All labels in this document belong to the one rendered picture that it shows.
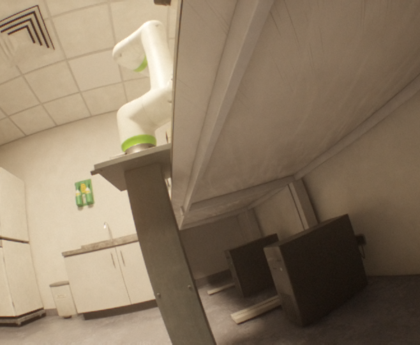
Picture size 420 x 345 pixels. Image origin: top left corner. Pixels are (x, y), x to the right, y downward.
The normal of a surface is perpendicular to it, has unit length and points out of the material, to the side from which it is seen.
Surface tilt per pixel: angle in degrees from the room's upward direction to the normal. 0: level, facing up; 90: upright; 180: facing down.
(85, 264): 90
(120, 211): 90
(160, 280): 90
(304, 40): 180
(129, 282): 90
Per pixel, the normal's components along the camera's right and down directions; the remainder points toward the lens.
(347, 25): 0.29, 0.91
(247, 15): -0.94, 0.23
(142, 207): 0.06, -0.32
